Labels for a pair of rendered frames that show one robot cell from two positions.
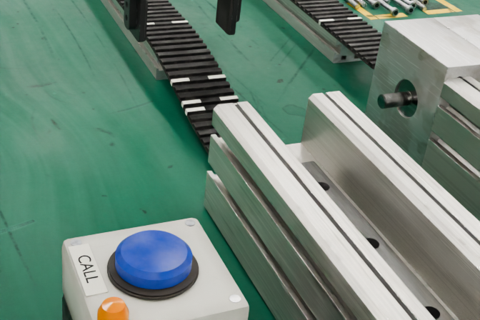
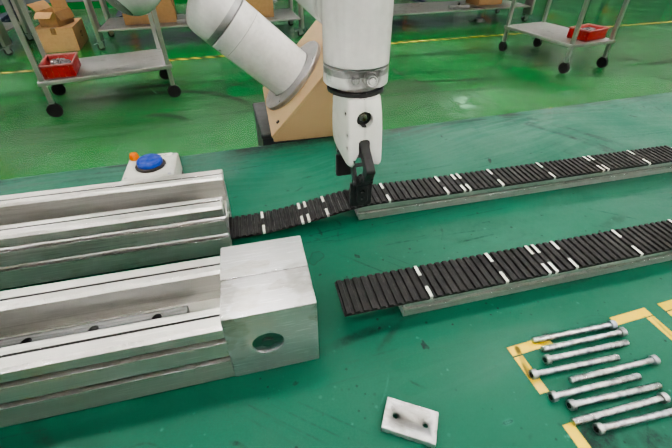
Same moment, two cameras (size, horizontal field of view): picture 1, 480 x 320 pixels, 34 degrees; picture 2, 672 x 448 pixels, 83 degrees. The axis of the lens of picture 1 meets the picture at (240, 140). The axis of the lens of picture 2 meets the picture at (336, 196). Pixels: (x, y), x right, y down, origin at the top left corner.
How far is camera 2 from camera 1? 0.86 m
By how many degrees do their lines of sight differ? 82
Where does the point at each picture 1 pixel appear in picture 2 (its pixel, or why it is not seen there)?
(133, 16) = (339, 162)
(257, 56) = (393, 250)
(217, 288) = (133, 175)
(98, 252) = (166, 157)
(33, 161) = (278, 173)
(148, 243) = (152, 157)
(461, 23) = (295, 281)
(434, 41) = (261, 252)
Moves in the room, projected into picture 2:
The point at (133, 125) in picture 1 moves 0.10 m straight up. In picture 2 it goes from (304, 197) to (301, 146)
